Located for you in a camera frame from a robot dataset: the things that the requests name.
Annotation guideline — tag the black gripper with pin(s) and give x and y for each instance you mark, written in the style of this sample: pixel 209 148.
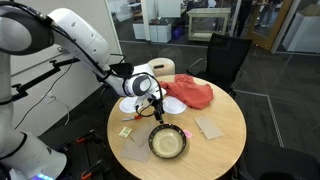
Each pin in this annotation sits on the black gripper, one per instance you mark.
pixel 156 101

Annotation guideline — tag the black bowl with cream inside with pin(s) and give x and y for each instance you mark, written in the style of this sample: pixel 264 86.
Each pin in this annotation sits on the black bowl with cream inside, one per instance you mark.
pixel 167 142

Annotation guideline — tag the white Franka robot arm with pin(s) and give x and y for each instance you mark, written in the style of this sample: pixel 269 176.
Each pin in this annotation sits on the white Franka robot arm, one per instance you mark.
pixel 80 36

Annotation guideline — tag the white round plate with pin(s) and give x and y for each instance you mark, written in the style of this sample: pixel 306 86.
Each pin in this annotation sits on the white round plate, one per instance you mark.
pixel 175 106
pixel 127 106

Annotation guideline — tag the brown cardboard piece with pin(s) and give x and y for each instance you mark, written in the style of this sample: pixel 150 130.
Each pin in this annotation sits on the brown cardboard piece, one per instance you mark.
pixel 135 152
pixel 141 133
pixel 209 127

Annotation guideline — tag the red marker pen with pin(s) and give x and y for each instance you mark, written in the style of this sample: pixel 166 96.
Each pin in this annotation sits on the red marker pen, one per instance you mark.
pixel 130 118

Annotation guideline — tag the pink small sticky pad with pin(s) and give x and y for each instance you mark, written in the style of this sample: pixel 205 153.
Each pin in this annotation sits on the pink small sticky pad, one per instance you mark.
pixel 188 134

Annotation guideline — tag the red cloth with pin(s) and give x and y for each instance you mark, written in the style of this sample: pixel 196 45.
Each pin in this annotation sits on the red cloth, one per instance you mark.
pixel 193 93

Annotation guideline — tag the beige round stool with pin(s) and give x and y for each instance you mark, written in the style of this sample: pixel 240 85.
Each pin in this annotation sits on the beige round stool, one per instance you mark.
pixel 165 70

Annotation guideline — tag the small black device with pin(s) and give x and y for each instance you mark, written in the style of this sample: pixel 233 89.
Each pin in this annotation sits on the small black device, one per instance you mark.
pixel 159 66

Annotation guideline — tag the round wooden table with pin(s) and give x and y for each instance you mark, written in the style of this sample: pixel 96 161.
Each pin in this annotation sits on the round wooden table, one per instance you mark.
pixel 206 156

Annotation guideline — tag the white low cabinet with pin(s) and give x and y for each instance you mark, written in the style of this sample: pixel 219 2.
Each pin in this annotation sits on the white low cabinet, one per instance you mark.
pixel 160 32

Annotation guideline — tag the blue bin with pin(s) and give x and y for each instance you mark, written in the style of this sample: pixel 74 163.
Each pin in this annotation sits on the blue bin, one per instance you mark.
pixel 177 33

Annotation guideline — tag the black mesh office chair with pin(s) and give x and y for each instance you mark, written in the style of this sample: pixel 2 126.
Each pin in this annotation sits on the black mesh office chair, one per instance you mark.
pixel 226 56

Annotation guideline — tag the pale green shelf table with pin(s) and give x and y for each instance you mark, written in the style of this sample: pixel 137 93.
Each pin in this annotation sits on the pale green shelf table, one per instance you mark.
pixel 208 12

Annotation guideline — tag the dark chair seat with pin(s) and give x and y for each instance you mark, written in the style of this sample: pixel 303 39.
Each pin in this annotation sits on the dark chair seat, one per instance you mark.
pixel 283 163

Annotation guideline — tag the wooden door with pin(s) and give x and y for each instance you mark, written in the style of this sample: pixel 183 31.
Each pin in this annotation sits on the wooden door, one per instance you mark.
pixel 266 36

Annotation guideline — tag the white large box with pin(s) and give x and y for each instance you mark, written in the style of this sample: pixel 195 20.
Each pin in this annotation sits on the white large box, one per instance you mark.
pixel 303 33

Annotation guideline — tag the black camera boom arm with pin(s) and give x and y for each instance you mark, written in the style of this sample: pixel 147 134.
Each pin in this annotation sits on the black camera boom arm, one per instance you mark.
pixel 36 79

